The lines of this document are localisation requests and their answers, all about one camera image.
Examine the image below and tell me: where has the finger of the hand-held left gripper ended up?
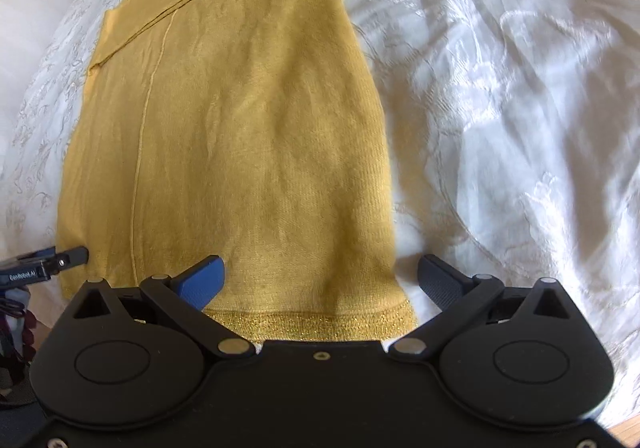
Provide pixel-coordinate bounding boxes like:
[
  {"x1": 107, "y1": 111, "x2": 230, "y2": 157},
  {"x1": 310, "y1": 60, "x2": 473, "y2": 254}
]
[{"x1": 49, "y1": 246, "x2": 90, "y2": 275}]

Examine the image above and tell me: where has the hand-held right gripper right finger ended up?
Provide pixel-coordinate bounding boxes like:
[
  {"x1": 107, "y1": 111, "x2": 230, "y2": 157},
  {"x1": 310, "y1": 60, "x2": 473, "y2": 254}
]
[{"x1": 388, "y1": 254, "x2": 576, "y2": 363}]

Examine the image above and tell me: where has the black cable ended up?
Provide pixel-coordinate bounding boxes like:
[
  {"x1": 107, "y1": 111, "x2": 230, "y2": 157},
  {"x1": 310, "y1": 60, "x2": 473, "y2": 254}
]
[{"x1": 0, "y1": 292, "x2": 28, "y2": 321}]

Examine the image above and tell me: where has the yellow knit sweater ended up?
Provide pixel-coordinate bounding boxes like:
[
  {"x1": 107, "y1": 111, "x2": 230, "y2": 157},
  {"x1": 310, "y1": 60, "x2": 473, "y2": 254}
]
[{"x1": 55, "y1": 0, "x2": 420, "y2": 344}]

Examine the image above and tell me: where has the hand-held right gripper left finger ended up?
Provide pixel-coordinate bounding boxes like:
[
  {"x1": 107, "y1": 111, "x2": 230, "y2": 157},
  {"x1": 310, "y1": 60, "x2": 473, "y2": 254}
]
[{"x1": 70, "y1": 255, "x2": 255, "y2": 359}]

